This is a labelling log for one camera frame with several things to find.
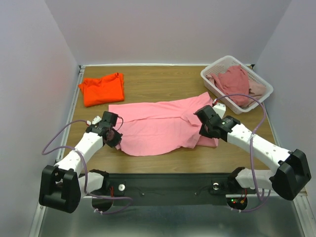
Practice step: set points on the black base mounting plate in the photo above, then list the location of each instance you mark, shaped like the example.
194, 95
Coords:
155, 189

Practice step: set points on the bright pink t shirt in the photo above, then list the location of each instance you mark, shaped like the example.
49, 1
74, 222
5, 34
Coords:
151, 129

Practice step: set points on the folded orange t shirt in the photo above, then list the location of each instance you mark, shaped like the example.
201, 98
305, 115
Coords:
107, 89

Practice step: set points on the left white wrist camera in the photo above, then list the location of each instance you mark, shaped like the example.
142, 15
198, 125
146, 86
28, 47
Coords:
94, 121

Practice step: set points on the pale pink t shirt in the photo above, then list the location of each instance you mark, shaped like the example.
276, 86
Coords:
256, 92

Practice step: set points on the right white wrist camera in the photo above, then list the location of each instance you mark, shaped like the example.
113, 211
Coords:
220, 109

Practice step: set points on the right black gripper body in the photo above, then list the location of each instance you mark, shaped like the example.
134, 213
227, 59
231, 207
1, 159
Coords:
206, 131

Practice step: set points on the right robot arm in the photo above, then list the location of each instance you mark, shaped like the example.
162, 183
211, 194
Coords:
288, 171

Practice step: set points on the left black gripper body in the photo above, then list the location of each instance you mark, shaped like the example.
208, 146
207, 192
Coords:
116, 138

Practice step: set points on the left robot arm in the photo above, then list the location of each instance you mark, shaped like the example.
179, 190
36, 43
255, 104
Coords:
64, 184

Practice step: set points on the aluminium frame rail left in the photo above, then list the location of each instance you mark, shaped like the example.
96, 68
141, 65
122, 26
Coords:
40, 209

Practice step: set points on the aluminium frame rail right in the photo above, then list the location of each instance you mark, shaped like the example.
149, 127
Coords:
305, 214

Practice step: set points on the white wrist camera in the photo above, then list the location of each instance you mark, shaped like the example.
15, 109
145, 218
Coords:
94, 121
220, 109

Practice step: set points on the aluminium frame rail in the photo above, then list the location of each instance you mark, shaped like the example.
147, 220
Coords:
40, 209
305, 214

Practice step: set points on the dusty rose t shirt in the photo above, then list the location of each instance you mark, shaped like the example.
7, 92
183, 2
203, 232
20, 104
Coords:
237, 70

